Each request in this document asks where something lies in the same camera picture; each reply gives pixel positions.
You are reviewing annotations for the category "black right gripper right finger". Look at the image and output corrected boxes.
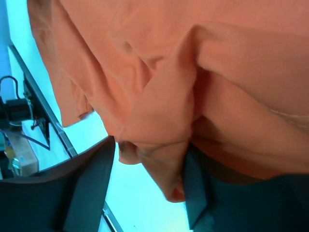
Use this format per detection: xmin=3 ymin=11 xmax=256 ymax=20
xmin=182 ymin=144 xmax=309 ymax=232

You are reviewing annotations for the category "orange t-shirt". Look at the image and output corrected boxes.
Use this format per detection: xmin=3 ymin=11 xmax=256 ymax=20
xmin=27 ymin=0 xmax=309 ymax=202

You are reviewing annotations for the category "cardboard box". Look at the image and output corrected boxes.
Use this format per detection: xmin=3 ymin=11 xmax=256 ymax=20
xmin=4 ymin=134 xmax=39 ymax=176

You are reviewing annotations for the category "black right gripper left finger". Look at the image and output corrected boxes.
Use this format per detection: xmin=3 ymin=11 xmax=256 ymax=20
xmin=0 ymin=136 xmax=115 ymax=232

